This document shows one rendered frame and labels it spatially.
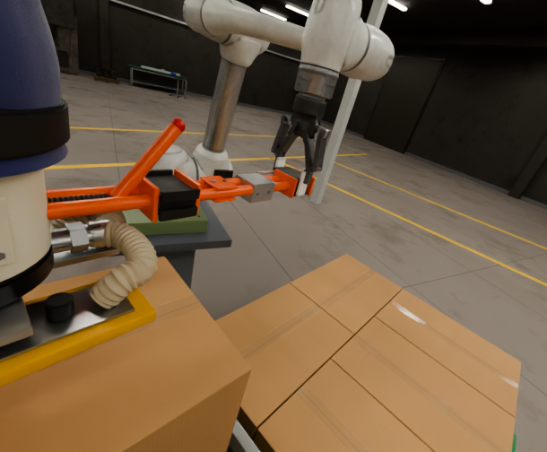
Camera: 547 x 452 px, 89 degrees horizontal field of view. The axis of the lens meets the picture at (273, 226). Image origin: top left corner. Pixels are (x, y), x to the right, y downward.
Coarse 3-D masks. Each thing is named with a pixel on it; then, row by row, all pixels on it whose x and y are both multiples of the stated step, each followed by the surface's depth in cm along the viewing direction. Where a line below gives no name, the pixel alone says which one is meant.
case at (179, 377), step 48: (48, 288) 59; (144, 288) 65; (144, 336) 54; (192, 336) 56; (48, 384) 43; (96, 384) 45; (144, 384) 46; (192, 384) 48; (240, 384) 53; (0, 432) 37; (48, 432) 38; (96, 432) 39; (144, 432) 40; (192, 432) 49
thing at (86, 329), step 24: (48, 312) 33; (72, 312) 35; (96, 312) 36; (120, 312) 37; (144, 312) 39; (48, 336) 32; (72, 336) 33; (96, 336) 34; (0, 360) 29; (24, 360) 30; (48, 360) 31; (0, 384) 28
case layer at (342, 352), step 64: (256, 320) 118; (320, 320) 127; (384, 320) 137; (448, 320) 149; (256, 384) 93; (320, 384) 99; (384, 384) 105; (448, 384) 112; (512, 384) 120; (320, 448) 81; (384, 448) 85; (448, 448) 89
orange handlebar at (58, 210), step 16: (272, 176) 70; (48, 192) 37; (64, 192) 38; (80, 192) 40; (96, 192) 41; (208, 192) 52; (224, 192) 54; (240, 192) 57; (48, 208) 34; (64, 208) 36; (80, 208) 37; (96, 208) 38; (112, 208) 40; (128, 208) 42
